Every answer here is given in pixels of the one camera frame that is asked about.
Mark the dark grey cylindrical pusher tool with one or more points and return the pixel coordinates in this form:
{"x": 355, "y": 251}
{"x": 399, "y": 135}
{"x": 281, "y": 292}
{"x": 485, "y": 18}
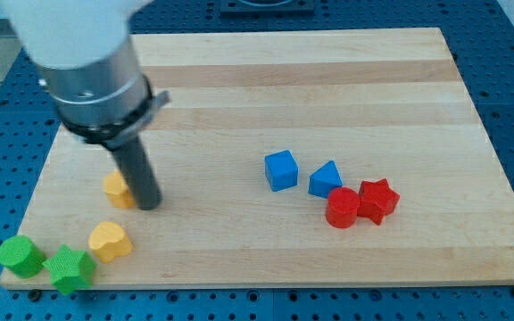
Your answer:
{"x": 135, "y": 167}

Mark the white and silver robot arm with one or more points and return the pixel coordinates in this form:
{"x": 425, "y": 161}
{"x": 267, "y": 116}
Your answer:
{"x": 87, "y": 63}

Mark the yellow heart block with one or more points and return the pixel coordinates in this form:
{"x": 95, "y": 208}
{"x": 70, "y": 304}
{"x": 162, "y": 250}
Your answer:
{"x": 109, "y": 241}

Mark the yellow block behind pusher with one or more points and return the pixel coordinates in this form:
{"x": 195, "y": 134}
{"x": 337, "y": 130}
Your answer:
{"x": 117, "y": 191}

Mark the green star block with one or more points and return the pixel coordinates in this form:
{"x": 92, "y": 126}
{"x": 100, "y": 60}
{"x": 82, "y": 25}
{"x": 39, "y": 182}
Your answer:
{"x": 70, "y": 270}

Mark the blue cube block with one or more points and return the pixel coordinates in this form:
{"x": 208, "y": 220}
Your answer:
{"x": 281, "y": 170}

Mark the green cylinder block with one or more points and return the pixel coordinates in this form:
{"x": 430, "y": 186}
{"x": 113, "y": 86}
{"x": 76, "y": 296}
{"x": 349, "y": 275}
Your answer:
{"x": 21, "y": 256}

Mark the blue triangle block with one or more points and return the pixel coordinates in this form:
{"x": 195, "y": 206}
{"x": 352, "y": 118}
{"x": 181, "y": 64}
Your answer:
{"x": 324, "y": 180}

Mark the red cylinder block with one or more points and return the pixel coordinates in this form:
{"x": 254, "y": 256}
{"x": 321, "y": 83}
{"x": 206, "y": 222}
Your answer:
{"x": 342, "y": 207}

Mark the wooden board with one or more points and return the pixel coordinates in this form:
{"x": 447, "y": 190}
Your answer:
{"x": 380, "y": 103}

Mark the red star block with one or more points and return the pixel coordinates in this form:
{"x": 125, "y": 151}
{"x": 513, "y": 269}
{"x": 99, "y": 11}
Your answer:
{"x": 378, "y": 200}

